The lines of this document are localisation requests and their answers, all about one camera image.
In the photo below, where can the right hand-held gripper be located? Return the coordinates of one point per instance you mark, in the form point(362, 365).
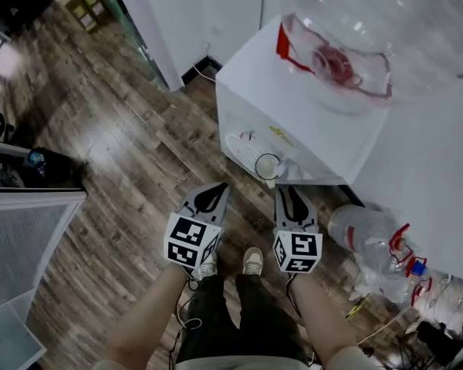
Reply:
point(299, 251)

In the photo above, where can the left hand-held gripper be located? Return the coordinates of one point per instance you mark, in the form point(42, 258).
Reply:
point(187, 241)

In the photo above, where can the white cup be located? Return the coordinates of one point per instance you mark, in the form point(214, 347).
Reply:
point(266, 166)

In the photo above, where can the white water dispenser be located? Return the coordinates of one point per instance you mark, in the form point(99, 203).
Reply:
point(278, 102)

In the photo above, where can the person's left forearm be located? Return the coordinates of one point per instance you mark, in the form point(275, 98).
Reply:
point(146, 314)

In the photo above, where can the person's right forearm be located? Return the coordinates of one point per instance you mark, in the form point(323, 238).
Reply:
point(324, 318)

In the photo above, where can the clear large water jug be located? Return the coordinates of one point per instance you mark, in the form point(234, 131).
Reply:
point(389, 25)

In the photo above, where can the person's left shoe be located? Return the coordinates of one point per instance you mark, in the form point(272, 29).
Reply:
point(206, 270)

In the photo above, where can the person's shoe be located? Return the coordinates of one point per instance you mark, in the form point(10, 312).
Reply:
point(206, 270)
point(252, 262)

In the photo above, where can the person's right shoe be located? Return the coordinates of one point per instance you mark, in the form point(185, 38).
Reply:
point(252, 262)

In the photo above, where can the empty bottle with blue cap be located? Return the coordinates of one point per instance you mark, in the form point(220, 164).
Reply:
point(393, 270)

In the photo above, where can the yellow black tool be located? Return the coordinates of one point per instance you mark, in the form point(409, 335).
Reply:
point(357, 308)

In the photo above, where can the person's dark trousers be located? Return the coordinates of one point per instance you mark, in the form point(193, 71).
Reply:
point(247, 322)

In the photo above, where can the black trash bin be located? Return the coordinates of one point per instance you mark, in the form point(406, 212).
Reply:
point(58, 168)

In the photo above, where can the person's beige shirt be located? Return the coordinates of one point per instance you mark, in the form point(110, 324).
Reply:
point(239, 364)

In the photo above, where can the frosted glass door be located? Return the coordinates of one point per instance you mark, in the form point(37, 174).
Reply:
point(139, 37)

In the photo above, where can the black tripod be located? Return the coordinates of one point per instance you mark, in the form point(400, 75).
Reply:
point(413, 353)

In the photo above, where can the dark cardboard box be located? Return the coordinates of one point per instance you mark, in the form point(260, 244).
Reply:
point(86, 12)

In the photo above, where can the glass partition with white frame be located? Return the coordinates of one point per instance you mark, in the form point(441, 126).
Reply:
point(19, 245)

